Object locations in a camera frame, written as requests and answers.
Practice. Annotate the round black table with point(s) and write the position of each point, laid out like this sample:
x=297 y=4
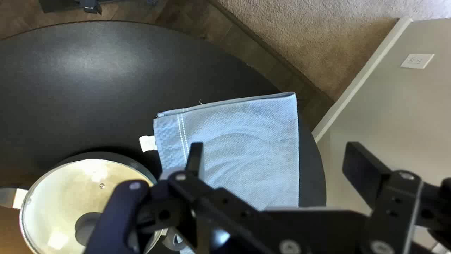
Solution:
x=73 y=102

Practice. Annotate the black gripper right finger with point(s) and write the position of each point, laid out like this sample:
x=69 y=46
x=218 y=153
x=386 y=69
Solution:
x=399 y=203

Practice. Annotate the white wall outlet plate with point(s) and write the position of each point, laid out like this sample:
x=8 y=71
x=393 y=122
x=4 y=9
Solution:
x=417 y=61

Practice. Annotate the glass lid with grey knob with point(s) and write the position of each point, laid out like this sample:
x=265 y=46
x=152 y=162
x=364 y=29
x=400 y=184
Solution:
x=70 y=207

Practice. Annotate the blue towel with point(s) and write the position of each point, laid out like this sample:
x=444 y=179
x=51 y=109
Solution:
x=251 y=146

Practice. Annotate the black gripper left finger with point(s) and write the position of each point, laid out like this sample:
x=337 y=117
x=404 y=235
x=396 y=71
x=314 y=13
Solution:
x=186 y=204

